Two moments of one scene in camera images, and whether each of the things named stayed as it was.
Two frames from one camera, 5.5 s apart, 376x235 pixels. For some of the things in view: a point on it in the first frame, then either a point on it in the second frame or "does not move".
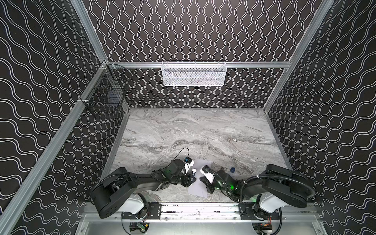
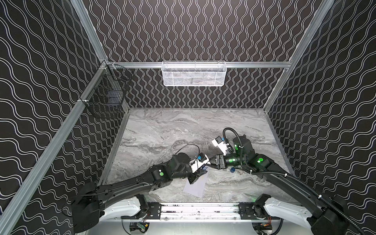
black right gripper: [211, 183] → [220, 161]
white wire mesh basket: [194, 73] does not move
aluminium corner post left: [84, 16] does not move
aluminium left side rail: [17, 208] does not move
